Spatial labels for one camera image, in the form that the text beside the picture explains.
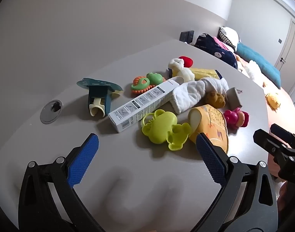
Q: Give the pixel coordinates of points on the bed with orange sheet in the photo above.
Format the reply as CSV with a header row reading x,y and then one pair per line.
x,y
287,111

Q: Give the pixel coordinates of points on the yellow printed pouch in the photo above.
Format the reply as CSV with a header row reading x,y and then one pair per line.
x,y
212,120

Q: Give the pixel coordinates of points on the pink toy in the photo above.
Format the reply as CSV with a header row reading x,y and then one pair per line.
x,y
234,118

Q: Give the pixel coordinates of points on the white cloth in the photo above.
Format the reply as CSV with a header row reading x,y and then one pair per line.
x,y
193,91

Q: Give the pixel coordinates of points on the white goose plush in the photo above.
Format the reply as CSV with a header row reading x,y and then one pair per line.
x,y
255,71

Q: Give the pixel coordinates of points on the yellow tissue packet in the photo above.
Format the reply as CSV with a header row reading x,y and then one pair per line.
x,y
203,72

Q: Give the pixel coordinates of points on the teal cushion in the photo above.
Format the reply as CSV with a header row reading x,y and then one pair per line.
x,y
258,62

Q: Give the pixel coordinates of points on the brown bear toy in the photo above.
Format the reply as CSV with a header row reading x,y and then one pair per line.
x,y
216,100

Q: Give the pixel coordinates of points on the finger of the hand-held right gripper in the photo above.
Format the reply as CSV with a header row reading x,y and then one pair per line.
x,y
270,142
288,136

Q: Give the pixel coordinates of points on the checked pillow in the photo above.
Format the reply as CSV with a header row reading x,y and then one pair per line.
x,y
230,35

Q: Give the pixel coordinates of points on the long white cardboard box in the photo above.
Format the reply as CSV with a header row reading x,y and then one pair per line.
x,y
142,104

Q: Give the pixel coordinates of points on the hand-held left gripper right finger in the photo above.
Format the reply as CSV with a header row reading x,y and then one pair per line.
x,y
210,159

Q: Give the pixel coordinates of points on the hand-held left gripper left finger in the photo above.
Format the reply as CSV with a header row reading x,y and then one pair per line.
x,y
84,159

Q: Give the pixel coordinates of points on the yellow duck plush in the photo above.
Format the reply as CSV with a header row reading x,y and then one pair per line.
x,y
273,100

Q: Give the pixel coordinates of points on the navy printed blanket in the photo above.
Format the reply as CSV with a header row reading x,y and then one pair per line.
x,y
207,47

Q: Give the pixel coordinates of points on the red toy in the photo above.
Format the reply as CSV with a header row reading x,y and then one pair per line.
x,y
187,61

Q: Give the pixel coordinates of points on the cream soft toy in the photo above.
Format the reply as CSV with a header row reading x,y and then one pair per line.
x,y
183,73

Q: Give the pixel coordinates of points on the lime green crab toy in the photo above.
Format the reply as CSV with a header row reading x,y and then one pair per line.
x,y
159,128

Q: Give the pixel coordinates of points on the pink towel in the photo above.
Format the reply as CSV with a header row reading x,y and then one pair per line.
x,y
222,44

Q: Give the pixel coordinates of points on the grey door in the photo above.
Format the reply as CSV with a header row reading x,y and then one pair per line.
x,y
292,53

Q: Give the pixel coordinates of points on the green orange teether toy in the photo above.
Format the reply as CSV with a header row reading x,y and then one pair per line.
x,y
154,77

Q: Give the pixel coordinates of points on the teal dinosaur hook package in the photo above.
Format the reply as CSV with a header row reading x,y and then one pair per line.
x,y
96,83

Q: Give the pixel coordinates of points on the black device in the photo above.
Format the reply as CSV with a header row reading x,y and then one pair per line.
x,y
187,36

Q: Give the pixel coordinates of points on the grey cardboard piece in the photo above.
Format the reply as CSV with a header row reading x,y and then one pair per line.
x,y
233,96

